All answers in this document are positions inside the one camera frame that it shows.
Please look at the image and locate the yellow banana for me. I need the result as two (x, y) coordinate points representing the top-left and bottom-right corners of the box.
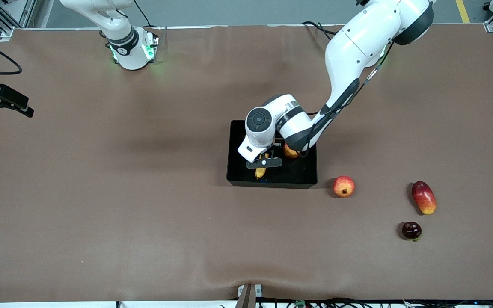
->
(255, 153), (268, 180)

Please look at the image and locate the black plastic box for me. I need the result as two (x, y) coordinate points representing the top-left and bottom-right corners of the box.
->
(226, 120), (318, 189)

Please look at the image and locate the red pomegranate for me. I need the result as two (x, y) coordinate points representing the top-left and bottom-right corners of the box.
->
(333, 175), (355, 198)

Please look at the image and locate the brown table mat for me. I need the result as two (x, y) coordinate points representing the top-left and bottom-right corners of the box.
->
(0, 24), (493, 302)

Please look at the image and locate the dark purple mangosteen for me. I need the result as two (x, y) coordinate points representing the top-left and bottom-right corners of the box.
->
(402, 221), (422, 242)

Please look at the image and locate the red yellow mango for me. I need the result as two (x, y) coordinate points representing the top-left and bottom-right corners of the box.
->
(411, 181), (437, 215)

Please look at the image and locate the grey metal camera bracket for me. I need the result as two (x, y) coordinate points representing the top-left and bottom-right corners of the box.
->
(236, 283), (263, 308)

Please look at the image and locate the black left arm base cable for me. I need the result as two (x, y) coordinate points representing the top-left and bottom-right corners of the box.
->
(301, 21), (337, 39)

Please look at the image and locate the black arm base cable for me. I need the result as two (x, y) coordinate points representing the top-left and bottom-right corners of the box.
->
(301, 21), (337, 39)
(133, 0), (166, 30)

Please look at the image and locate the black cable bundle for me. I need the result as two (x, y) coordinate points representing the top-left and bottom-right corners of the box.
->
(219, 297), (493, 308)

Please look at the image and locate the black right arm base cable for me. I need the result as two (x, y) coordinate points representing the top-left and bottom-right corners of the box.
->
(133, 0), (166, 30)

